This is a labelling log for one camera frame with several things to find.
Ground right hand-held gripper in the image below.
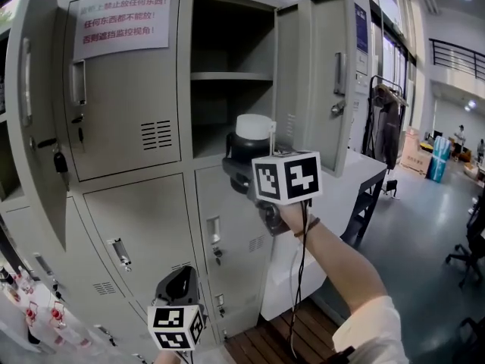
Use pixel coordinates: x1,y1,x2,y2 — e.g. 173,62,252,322
221,149,324,238

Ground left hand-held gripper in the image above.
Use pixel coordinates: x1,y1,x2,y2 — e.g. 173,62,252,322
146,266,206,353

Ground black bottle with white lid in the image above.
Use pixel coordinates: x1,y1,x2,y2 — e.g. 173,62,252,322
226,114,278,163

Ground grey metal cabinet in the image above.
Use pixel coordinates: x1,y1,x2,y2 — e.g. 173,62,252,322
0,0,356,364

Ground person's right forearm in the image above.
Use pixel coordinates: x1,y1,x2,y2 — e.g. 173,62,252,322
299,220,388,320

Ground person's left forearm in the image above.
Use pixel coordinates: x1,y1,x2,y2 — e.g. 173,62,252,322
151,349,192,364

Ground white equipment housing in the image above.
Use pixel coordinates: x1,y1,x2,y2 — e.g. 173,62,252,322
260,149,388,322

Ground grey cabinet door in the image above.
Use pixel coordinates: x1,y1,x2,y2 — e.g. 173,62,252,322
5,0,74,253
272,0,356,177

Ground person's right hand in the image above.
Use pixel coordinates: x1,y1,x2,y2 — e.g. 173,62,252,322
279,199,318,234

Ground wooden steps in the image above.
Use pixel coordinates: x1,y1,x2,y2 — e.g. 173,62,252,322
223,300,344,364

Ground small red capped bottle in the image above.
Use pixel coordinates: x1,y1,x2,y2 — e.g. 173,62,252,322
17,266,36,295

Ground brown jacket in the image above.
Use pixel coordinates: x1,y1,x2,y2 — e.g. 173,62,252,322
362,84,402,171

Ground black key fob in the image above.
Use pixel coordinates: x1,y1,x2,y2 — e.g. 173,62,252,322
52,150,70,191

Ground cardboard box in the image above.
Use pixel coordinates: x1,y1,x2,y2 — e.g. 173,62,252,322
399,127,436,177

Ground white paper sign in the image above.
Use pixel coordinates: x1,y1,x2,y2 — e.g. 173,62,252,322
72,0,172,61

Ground person's white sleeve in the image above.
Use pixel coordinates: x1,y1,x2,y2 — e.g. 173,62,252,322
332,295,411,364

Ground blue white wrapped package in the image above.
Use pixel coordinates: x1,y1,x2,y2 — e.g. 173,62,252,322
426,134,455,184

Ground black balcony railing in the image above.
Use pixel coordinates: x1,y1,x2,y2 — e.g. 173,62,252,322
428,38,485,80

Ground brown hair tie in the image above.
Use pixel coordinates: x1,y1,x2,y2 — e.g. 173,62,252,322
293,217,322,239

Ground white cable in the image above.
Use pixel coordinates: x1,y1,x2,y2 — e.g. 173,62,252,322
289,248,301,315

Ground black cable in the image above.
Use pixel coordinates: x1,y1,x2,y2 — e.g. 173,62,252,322
288,199,311,360

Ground clear water jug red handle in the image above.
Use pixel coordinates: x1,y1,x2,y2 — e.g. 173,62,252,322
48,300,90,350
23,300,50,347

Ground blue wall sign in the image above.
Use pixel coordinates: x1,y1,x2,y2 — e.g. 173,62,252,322
355,2,370,52

